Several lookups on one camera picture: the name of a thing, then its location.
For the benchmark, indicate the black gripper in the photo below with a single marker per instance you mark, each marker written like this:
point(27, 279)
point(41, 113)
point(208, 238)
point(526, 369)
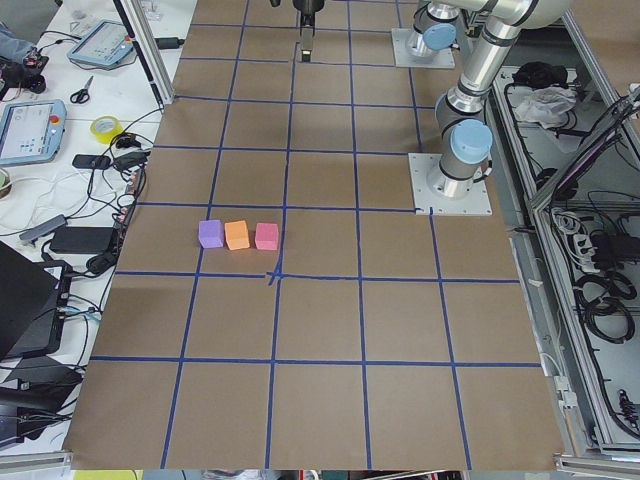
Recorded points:
point(308, 5)

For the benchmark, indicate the orange foam block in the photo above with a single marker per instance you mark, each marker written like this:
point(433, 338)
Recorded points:
point(237, 235)

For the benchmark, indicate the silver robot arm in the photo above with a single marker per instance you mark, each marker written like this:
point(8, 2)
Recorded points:
point(433, 28)
point(467, 140)

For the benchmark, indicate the far blue teach pendant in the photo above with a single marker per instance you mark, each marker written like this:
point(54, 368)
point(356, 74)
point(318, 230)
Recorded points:
point(105, 46)

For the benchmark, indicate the blue teach pendant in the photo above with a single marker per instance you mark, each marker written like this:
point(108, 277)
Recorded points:
point(31, 132)
point(105, 46)

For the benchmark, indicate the pink foam block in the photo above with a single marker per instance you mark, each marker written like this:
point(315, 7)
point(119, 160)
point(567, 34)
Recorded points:
point(267, 236)

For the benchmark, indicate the yellow tape roll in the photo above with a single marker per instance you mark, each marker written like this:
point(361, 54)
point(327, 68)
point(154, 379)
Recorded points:
point(106, 128)

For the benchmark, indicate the purple foam block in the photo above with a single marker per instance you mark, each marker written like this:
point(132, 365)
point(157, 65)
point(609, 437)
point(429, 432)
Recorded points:
point(211, 234)

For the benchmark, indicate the white crumpled cloth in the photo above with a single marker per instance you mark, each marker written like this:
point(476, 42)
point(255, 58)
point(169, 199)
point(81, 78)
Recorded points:
point(548, 107)

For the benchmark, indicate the near blue teach pendant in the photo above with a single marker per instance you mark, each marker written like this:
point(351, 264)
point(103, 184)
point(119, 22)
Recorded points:
point(31, 132)

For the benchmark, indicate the black power adapter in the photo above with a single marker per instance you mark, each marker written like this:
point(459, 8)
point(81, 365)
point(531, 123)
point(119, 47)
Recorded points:
point(81, 240)

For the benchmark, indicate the black laptop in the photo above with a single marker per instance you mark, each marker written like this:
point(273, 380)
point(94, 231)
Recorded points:
point(33, 296)

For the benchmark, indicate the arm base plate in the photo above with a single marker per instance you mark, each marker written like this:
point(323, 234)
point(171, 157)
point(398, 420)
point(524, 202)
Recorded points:
point(436, 194)
point(403, 58)

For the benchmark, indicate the aluminium frame post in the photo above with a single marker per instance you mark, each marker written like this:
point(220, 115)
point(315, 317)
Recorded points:
point(139, 31)

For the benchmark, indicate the black handled scissors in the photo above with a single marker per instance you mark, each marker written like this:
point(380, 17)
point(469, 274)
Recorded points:
point(82, 95)

